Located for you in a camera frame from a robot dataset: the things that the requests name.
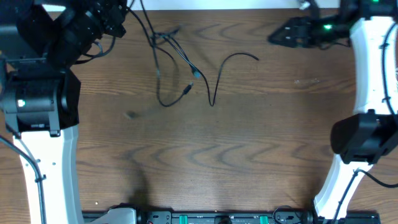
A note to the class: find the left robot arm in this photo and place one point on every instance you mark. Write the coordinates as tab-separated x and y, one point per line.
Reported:
40	94

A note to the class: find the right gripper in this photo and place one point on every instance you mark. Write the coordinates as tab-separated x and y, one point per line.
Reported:
293	26

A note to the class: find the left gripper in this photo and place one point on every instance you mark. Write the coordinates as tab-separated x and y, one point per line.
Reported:
109	14

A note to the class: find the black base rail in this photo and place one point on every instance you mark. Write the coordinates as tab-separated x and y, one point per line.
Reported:
280	216

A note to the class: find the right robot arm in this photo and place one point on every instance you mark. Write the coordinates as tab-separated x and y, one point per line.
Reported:
370	133

